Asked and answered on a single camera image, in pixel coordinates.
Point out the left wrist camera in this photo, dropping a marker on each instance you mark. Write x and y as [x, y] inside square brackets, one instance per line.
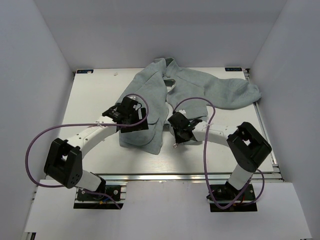
[114, 114]

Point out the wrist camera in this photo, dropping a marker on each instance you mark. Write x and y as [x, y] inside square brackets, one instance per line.
[114, 114]
[194, 122]

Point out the left blue table sticker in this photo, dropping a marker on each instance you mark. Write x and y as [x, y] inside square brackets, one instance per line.
[84, 71]

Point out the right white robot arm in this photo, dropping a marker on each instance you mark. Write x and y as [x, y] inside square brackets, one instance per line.
[247, 145]

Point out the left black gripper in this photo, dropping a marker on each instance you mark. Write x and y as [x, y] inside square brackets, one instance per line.
[142, 126]

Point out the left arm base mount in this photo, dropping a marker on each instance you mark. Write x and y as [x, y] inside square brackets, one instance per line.
[112, 198]

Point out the grey zip-up jacket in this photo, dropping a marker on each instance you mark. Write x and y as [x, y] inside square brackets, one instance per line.
[164, 83]

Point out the right blue table sticker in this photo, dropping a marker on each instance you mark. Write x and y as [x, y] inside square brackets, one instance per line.
[233, 69]

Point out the aluminium table frame rail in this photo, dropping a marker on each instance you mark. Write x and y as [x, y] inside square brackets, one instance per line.
[163, 177]

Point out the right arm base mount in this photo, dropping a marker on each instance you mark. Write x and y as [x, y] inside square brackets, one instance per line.
[224, 195]

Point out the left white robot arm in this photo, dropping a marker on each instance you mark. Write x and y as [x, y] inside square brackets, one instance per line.
[64, 161]

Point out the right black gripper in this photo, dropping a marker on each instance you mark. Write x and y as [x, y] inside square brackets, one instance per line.
[178, 139]

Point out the blue table sticker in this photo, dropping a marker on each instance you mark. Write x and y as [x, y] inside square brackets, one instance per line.
[233, 69]
[84, 71]

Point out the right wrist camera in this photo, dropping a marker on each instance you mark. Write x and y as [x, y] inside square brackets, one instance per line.
[194, 122]

